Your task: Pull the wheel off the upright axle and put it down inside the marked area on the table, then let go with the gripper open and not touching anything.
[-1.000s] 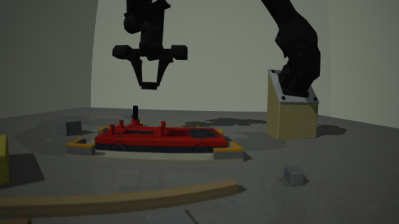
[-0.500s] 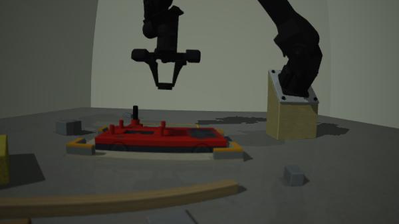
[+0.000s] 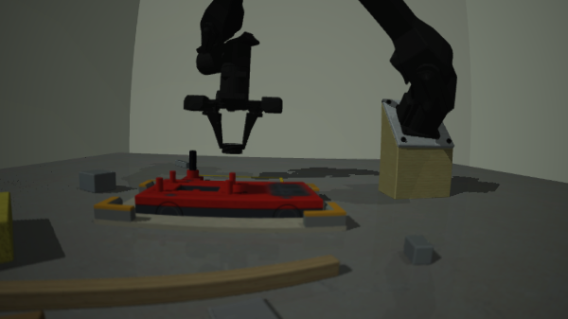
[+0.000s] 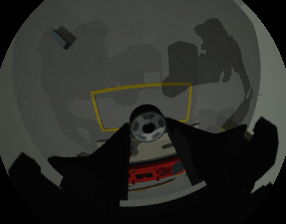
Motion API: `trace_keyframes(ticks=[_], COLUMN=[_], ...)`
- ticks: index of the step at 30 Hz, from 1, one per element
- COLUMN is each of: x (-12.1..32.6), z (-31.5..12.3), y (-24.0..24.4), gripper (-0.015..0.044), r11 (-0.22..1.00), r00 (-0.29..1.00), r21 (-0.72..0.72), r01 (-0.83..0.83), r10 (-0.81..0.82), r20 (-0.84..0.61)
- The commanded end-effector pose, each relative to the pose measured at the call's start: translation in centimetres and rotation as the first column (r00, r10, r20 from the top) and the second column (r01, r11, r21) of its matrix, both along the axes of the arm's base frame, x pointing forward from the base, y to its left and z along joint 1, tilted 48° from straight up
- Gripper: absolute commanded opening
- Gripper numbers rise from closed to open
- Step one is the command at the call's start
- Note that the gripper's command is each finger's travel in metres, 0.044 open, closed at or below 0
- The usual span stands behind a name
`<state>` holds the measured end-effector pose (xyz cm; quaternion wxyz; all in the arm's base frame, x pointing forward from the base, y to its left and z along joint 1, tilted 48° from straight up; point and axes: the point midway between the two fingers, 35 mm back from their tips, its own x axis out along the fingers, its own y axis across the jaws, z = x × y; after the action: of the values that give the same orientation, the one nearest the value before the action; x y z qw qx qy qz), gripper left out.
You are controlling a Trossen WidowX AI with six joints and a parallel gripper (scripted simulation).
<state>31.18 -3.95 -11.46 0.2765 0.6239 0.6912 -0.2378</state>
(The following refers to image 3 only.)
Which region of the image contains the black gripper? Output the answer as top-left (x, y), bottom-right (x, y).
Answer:
top-left (184, 66), bottom-right (283, 150)

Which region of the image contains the black tyre with grey wheel rim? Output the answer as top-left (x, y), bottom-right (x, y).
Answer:
top-left (222, 143), bottom-right (242, 154)

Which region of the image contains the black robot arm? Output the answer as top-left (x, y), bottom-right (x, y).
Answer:
top-left (196, 0), bottom-right (457, 139)

